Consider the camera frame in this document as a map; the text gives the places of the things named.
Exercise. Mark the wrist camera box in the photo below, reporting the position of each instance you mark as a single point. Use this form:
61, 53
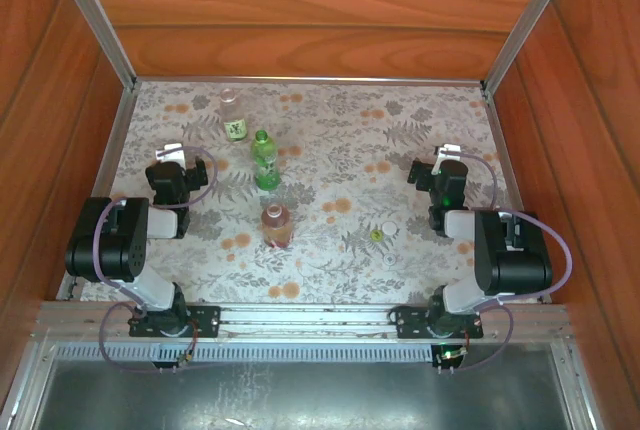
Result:
447, 151
172, 151

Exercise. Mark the clear bottle green label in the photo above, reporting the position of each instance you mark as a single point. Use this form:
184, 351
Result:
235, 122

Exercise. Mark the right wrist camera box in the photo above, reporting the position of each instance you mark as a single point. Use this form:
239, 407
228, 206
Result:
447, 151

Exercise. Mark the white cap blue print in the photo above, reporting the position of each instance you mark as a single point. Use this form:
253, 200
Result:
390, 259

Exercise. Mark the aluminium table edge rail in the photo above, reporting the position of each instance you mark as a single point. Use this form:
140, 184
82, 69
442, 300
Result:
501, 150
101, 185
310, 80

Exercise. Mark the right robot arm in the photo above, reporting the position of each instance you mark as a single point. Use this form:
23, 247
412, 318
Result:
515, 260

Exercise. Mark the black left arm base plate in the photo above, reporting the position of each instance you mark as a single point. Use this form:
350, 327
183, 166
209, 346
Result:
205, 320

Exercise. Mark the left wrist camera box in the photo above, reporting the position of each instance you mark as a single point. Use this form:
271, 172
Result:
172, 151

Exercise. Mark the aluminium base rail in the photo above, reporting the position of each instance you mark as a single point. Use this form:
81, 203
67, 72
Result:
310, 317

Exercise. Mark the green plastic bottle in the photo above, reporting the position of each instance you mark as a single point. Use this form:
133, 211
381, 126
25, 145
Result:
265, 165

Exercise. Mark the aluminium frame post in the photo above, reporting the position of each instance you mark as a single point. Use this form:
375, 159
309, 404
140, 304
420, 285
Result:
94, 15
530, 15

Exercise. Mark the black base connector board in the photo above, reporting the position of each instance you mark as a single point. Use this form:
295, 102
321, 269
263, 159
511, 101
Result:
172, 364
450, 356

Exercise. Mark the pink drink bottle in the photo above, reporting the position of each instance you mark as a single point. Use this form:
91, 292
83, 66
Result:
276, 230

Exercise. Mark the plain white bottle cap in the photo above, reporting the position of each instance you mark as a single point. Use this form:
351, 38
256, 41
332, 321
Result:
389, 227

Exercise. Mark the floral table cloth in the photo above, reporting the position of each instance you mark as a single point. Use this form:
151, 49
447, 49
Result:
350, 275

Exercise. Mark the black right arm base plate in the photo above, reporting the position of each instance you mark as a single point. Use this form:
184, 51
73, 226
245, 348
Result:
412, 322

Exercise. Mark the aluminium lower frame rail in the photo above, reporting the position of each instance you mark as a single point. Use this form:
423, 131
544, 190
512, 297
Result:
575, 385
27, 385

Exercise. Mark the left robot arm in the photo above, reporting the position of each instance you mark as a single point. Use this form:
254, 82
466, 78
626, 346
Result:
115, 250

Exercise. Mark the grey metal sheet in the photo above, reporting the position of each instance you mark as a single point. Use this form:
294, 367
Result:
300, 400

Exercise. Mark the green bottle cap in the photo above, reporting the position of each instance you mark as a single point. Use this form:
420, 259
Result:
375, 235

